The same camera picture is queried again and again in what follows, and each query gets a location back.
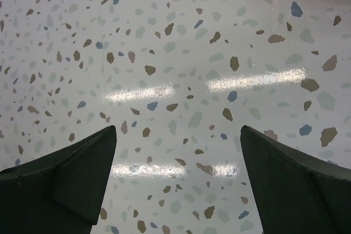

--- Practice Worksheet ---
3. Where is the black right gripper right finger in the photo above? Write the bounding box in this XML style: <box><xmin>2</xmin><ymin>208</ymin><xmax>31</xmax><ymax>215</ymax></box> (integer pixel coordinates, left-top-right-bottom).
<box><xmin>240</xmin><ymin>125</ymin><xmax>350</xmax><ymax>233</ymax></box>

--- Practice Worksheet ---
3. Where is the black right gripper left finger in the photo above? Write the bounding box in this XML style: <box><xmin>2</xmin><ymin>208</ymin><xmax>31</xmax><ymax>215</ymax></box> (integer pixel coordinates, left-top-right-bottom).
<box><xmin>1</xmin><ymin>125</ymin><xmax>117</xmax><ymax>233</ymax></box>

